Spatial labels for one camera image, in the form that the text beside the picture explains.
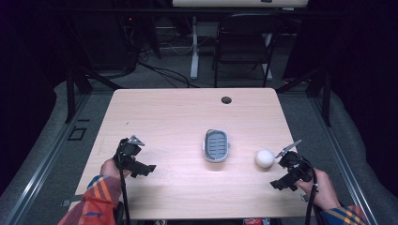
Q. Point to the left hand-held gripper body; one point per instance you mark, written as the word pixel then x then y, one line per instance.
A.
pixel 126 152

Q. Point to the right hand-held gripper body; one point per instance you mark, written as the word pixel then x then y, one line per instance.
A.
pixel 292 162

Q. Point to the white ball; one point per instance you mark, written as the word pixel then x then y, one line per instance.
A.
pixel 264 158

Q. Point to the grey soap dish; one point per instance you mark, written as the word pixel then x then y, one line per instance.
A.
pixel 216 145

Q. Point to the person's left hand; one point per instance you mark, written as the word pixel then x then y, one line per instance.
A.
pixel 109 168

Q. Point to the person's right hand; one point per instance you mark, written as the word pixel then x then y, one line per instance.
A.
pixel 324 190

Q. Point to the red packet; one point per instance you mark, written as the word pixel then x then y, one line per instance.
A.
pixel 252 222

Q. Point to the black metal stand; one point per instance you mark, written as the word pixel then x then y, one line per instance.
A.
pixel 326 97
pixel 71 93

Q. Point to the black folding chair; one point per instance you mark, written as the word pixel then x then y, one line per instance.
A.
pixel 247 47

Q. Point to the white desk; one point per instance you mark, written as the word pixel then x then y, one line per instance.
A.
pixel 194 47

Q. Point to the metal floor rail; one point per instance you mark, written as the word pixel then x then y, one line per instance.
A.
pixel 40 168
pixel 344 156

